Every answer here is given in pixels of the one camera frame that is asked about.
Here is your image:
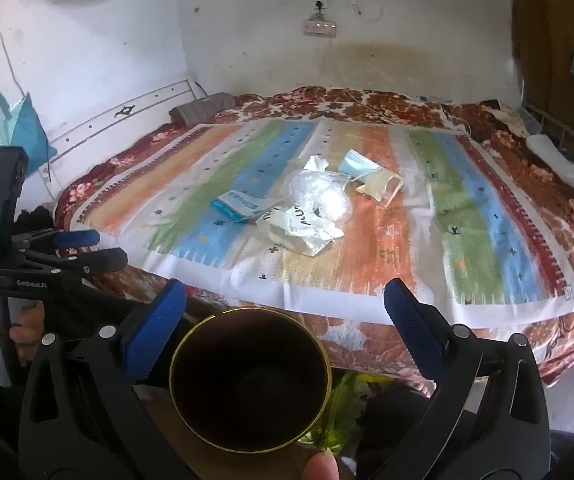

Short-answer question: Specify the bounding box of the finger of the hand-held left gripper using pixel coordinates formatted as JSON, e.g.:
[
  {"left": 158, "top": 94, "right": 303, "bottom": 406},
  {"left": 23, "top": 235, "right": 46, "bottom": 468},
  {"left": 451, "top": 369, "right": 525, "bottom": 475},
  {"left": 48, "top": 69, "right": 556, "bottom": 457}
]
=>
[
  {"left": 14, "top": 229, "right": 101, "bottom": 254},
  {"left": 27, "top": 247, "right": 129, "bottom": 284}
]

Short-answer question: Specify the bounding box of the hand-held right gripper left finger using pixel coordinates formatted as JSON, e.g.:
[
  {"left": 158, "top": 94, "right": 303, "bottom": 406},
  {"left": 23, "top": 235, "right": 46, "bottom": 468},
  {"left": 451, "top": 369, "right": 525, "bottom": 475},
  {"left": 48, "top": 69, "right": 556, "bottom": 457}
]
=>
[{"left": 17, "top": 278, "right": 198, "bottom": 480}]

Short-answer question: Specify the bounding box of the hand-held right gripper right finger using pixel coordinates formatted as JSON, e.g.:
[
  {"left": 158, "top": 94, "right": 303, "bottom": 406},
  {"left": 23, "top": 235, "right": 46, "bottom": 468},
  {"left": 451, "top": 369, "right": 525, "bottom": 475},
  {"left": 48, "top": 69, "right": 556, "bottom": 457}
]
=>
[{"left": 383, "top": 277, "right": 552, "bottom": 480}]

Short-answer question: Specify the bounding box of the dark bin with gold rim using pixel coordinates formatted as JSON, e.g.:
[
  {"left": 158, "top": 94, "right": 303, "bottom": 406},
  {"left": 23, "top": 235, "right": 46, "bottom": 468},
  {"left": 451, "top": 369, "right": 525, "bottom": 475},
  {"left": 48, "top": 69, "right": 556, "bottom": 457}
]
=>
[{"left": 168, "top": 308, "right": 332, "bottom": 452}]

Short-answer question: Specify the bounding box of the white printed wrapper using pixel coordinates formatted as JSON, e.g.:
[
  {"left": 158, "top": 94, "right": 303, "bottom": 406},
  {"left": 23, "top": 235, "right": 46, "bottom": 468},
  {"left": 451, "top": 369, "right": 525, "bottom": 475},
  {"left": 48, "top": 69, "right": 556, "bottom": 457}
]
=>
[{"left": 256, "top": 202, "right": 345, "bottom": 257}]

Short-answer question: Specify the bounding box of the person's right hand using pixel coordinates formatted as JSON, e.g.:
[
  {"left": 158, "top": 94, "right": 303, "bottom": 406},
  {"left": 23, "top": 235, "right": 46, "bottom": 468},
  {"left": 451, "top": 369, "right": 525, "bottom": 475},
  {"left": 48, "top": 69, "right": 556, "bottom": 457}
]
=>
[{"left": 303, "top": 449, "right": 340, "bottom": 480}]

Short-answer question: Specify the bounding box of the dark cloth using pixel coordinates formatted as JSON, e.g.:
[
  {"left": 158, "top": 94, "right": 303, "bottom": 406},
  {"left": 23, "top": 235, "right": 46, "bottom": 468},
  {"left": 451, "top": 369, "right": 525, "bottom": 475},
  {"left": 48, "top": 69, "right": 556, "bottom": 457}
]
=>
[{"left": 14, "top": 204, "right": 57, "bottom": 235}]

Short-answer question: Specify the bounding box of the blue hanging bag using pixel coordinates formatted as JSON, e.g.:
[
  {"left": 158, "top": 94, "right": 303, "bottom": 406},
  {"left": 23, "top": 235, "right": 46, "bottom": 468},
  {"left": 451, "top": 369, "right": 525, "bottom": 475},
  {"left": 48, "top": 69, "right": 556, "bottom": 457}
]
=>
[{"left": 0, "top": 86, "right": 58, "bottom": 181}]

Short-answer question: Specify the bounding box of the striped colourful mat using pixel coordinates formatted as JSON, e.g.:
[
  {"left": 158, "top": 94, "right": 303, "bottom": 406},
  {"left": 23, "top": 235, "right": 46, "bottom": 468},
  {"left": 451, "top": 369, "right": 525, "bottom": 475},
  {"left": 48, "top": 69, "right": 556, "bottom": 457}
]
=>
[{"left": 70, "top": 115, "right": 574, "bottom": 328}]

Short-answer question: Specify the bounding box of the green plastic bag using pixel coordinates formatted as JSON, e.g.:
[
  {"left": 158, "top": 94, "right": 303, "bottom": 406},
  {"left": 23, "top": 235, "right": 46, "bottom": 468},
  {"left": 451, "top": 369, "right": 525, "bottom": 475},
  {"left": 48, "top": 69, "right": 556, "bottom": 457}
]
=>
[{"left": 324, "top": 370, "right": 393, "bottom": 453}]

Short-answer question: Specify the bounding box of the blue and white medicine box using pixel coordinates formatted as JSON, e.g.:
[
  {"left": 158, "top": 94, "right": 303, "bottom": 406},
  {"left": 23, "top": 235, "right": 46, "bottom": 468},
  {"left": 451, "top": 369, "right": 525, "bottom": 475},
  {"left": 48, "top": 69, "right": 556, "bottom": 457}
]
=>
[{"left": 210, "top": 190, "right": 280, "bottom": 223}]

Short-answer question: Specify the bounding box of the pale yellow packet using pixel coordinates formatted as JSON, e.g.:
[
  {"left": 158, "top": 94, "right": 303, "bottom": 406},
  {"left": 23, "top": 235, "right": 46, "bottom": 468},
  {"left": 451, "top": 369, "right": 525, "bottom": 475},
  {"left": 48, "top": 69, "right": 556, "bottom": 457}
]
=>
[{"left": 356, "top": 167, "right": 404, "bottom": 207}]

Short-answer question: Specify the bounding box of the white headboard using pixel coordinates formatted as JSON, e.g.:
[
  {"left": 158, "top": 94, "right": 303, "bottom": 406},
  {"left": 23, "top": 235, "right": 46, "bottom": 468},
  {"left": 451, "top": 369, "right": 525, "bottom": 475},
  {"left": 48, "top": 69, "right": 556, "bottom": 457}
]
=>
[{"left": 37, "top": 79, "right": 205, "bottom": 201}]

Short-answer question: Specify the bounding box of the clear plastic bag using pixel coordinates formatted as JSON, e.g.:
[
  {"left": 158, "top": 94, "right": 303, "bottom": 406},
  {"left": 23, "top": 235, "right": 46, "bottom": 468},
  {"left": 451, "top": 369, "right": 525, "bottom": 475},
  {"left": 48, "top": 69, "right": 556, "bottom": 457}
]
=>
[{"left": 287, "top": 170, "right": 354, "bottom": 221}]

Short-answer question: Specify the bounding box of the blue face mask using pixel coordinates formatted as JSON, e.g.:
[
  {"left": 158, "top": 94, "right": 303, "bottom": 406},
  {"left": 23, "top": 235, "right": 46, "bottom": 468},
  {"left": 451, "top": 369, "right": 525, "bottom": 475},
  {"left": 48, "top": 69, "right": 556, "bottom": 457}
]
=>
[{"left": 338, "top": 149, "right": 382, "bottom": 181}]

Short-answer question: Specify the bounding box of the grey folded cloth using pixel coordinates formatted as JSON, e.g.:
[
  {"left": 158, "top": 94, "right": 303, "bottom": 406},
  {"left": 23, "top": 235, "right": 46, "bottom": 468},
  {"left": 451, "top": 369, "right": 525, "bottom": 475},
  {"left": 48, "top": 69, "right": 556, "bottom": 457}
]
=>
[{"left": 168, "top": 92, "right": 235, "bottom": 126}]

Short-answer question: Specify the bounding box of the white rolled cloth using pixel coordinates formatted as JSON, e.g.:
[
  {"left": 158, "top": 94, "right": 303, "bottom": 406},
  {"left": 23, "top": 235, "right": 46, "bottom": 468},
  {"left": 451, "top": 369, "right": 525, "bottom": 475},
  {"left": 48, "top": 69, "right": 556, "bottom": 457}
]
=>
[{"left": 525, "top": 134, "right": 574, "bottom": 191}]

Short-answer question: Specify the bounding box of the cream cloth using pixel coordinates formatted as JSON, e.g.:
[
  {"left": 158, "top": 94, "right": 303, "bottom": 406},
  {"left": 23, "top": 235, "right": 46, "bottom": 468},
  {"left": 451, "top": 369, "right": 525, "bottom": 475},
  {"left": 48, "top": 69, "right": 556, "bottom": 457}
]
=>
[{"left": 489, "top": 102, "right": 535, "bottom": 128}]

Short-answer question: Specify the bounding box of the brown floral bedspread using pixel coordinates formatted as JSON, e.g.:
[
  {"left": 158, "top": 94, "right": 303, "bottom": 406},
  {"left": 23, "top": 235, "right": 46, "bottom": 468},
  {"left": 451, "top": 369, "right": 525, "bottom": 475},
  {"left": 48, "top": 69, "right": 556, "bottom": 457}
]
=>
[{"left": 54, "top": 85, "right": 574, "bottom": 386}]

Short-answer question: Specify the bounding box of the white power strip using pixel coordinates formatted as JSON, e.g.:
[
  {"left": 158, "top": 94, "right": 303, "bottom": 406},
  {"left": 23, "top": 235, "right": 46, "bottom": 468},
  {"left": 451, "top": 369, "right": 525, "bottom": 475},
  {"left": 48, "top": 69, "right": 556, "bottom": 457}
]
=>
[{"left": 303, "top": 18, "right": 337, "bottom": 37}]

